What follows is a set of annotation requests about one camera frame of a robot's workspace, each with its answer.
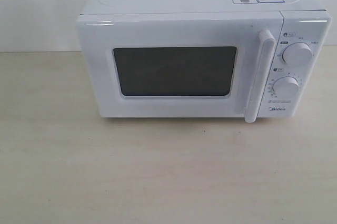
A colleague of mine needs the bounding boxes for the lower white timer knob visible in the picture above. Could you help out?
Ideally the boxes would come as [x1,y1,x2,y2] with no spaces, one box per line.
[272,76,300,99]

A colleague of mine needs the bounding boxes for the white microwave door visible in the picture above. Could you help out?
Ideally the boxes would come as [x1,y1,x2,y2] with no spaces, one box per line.
[76,12,283,123]

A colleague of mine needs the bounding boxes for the upper white power knob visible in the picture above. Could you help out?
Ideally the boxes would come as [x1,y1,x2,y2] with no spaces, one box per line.
[282,42,313,67]

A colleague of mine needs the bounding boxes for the white microwave oven body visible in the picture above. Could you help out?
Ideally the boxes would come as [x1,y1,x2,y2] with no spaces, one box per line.
[80,0,331,119]

